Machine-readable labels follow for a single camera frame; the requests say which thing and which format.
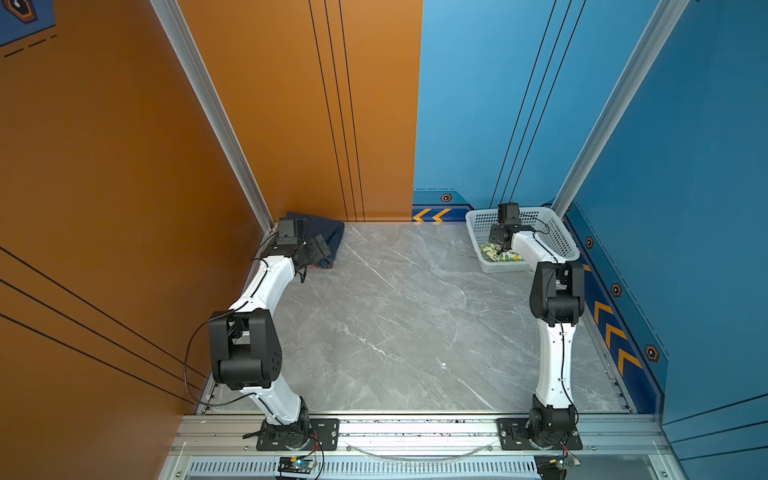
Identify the right aluminium corner post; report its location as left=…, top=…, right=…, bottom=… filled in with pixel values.
left=552, top=0, right=690, bottom=217

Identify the left green circuit board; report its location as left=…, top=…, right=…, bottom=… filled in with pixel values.
left=276, top=456, right=318, bottom=479

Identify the white plastic laundry basket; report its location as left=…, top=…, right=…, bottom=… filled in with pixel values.
left=465, top=207, right=580, bottom=274

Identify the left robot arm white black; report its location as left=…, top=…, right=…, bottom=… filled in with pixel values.
left=207, top=218, right=330, bottom=450

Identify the dark blue denim skirt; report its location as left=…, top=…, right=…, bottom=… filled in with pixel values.
left=286, top=212, right=345, bottom=269

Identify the green circuit board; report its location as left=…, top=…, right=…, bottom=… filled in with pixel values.
left=534, top=457, right=581, bottom=480
left=276, top=456, right=318, bottom=479

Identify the grey cable on rail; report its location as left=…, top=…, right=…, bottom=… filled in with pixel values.
left=346, top=444, right=493, bottom=463

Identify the aluminium front rail frame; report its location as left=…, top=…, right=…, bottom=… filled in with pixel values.
left=159, top=412, right=686, bottom=479

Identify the left aluminium corner post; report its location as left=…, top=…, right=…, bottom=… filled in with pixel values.
left=150, top=0, right=274, bottom=232

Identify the right green circuit board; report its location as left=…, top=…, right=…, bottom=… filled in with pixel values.
left=534, top=457, right=581, bottom=480

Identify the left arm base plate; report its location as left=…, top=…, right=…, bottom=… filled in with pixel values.
left=256, top=417, right=340, bottom=452

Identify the lemon print skirt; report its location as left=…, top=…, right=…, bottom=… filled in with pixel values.
left=480, top=242, right=523, bottom=263

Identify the aluminium corner post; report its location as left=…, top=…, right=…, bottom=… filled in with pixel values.
left=552, top=0, right=690, bottom=217
left=150, top=0, right=274, bottom=232

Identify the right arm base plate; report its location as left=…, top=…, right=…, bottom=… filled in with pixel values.
left=496, top=417, right=584, bottom=451

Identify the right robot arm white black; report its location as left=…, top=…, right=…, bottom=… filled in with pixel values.
left=489, top=202, right=586, bottom=450

